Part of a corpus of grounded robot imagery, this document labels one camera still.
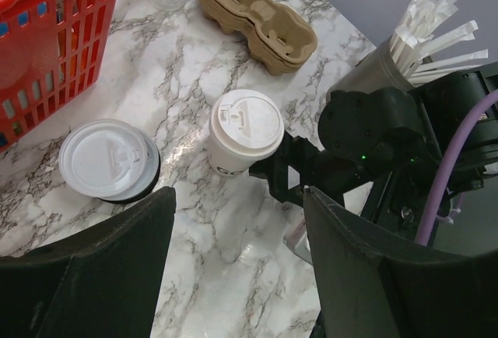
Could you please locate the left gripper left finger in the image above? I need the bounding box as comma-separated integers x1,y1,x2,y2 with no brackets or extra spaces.
1,187,176,337

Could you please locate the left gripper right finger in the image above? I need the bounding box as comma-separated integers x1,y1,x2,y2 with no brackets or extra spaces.
303,187,497,337

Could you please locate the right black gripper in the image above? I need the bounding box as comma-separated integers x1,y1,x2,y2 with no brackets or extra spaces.
249,132,374,206

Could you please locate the single white cup lid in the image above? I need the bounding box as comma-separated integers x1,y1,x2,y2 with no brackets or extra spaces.
209,89,285,161

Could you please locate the single white paper cup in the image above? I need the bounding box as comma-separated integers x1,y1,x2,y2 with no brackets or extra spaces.
206,135,275,177

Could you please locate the stack of cup lids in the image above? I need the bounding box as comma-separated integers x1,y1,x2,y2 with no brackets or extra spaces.
58,119,161,204

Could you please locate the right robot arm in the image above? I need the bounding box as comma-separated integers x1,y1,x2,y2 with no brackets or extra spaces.
249,64,497,245

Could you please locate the brown pulp cup carrier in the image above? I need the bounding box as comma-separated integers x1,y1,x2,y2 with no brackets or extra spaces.
198,0,317,76

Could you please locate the grey cup of straws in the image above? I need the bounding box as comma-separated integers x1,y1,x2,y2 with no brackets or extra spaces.
327,0,489,100

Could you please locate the red plastic shopping basket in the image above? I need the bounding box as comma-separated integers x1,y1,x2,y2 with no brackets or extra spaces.
1,0,116,150

